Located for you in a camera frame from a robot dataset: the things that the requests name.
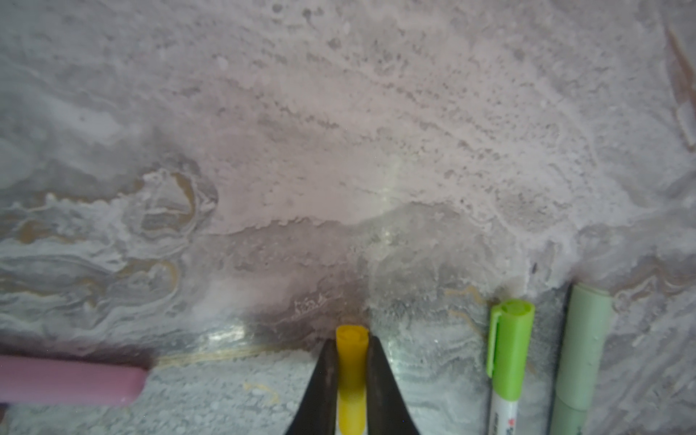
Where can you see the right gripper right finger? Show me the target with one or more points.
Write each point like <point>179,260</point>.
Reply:
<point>386,411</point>

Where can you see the bright green pen cap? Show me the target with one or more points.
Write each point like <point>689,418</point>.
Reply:
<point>510,328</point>

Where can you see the pink pen cap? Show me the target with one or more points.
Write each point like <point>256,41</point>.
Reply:
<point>27,380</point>

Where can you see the pale green pen cap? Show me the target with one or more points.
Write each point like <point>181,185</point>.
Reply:
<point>589,317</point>

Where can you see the pale green fountain pen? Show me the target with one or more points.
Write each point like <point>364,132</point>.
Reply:
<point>566,420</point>

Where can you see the yellow pen cap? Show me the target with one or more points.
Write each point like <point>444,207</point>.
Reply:
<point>352,346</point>

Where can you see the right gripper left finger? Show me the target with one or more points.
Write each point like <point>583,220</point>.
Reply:
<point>317,411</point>

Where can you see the white pen green tip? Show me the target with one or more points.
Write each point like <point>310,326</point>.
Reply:
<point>503,416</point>

